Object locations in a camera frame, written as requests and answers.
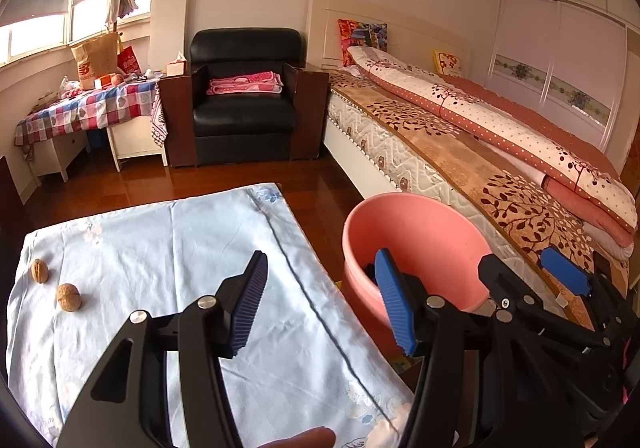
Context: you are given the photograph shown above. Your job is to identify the white floral quilt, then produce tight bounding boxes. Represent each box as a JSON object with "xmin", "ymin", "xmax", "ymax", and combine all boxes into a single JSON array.
[{"xmin": 347, "ymin": 45, "xmax": 638, "ymax": 249}]

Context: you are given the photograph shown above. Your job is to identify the light blue floral tablecloth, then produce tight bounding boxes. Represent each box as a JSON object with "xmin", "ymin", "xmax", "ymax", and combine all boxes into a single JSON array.
[{"xmin": 6, "ymin": 183, "xmax": 416, "ymax": 448}]

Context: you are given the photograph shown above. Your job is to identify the pink folded blanket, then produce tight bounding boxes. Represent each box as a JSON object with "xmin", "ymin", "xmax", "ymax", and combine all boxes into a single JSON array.
[{"xmin": 206, "ymin": 71, "xmax": 285, "ymax": 96}]

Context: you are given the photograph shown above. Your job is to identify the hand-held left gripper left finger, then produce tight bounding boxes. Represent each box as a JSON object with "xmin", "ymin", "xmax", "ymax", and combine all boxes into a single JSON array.
[{"xmin": 55, "ymin": 250, "xmax": 269, "ymax": 448}]

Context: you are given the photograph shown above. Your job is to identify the colourful printed pillow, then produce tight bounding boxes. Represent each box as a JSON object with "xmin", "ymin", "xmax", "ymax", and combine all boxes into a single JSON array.
[{"xmin": 337, "ymin": 18, "xmax": 388, "ymax": 67}]

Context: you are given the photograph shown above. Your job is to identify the black leather sofa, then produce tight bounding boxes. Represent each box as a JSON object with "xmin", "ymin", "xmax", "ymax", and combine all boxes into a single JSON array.
[{"xmin": 0, "ymin": 155, "xmax": 23, "ymax": 206}]

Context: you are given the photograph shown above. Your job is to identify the yellow cushion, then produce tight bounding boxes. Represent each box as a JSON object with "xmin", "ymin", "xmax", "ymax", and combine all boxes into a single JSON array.
[{"xmin": 432, "ymin": 50, "xmax": 463, "ymax": 77}]

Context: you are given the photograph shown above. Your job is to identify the white side cabinet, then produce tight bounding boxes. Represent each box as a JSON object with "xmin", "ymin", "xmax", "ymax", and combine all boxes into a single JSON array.
[{"xmin": 106, "ymin": 118, "xmax": 168, "ymax": 172}]

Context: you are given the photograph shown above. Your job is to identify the red paper bag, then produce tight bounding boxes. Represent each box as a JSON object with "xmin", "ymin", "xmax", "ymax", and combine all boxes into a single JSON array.
[{"xmin": 117, "ymin": 45, "xmax": 141, "ymax": 75}]

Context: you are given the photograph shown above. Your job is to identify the checked tablecloth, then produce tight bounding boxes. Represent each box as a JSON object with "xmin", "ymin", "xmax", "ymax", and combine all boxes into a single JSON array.
[{"xmin": 14, "ymin": 80, "xmax": 168, "ymax": 161}]

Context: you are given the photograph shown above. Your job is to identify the white bed with mattress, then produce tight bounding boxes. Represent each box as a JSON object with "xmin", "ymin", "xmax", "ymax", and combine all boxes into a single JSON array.
[{"xmin": 306, "ymin": 0, "xmax": 640, "ymax": 329}]

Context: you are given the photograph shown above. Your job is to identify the black leather armchair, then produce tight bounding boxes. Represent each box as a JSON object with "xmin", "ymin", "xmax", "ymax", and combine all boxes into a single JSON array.
[{"xmin": 159, "ymin": 28, "xmax": 331, "ymax": 169}]

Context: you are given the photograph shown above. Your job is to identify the person's left hand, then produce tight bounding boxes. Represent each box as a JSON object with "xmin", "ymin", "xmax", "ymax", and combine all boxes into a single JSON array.
[{"xmin": 260, "ymin": 428, "xmax": 337, "ymax": 448}]

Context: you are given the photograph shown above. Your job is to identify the white wardrobe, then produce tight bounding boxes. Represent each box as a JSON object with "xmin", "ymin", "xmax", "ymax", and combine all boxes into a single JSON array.
[{"xmin": 482, "ymin": 0, "xmax": 640, "ymax": 179}]

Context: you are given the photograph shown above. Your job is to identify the brown leaf-pattern bed runner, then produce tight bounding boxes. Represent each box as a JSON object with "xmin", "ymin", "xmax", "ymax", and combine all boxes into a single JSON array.
[{"xmin": 327, "ymin": 70, "xmax": 631, "ymax": 329}]

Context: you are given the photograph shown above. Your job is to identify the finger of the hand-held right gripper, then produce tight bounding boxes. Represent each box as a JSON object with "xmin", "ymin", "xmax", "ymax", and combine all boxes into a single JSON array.
[
  {"xmin": 540, "ymin": 247, "xmax": 636, "ymax": 329},
  {"xmin": 477, "ymin": 254, "xmax": 601, "ymax": 354}
]

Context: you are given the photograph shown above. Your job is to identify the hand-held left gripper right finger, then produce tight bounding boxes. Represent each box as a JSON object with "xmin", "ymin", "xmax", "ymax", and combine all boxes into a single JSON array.
[{"xmin": 374, "ymin": 248, "xmax": 586, "ymax": 448}]

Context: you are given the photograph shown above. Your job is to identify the pink plastic bucket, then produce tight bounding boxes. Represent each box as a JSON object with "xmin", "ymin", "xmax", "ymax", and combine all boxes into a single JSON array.
[{"xmin": 342, "ymin": 193, "xmax": 493, "ymax": 336}]

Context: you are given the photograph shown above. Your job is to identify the white low table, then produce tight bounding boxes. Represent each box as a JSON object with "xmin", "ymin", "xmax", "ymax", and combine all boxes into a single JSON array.
[{"xmin": 30, "ymin": 130, "xmax": 92, "ymax": 182}]

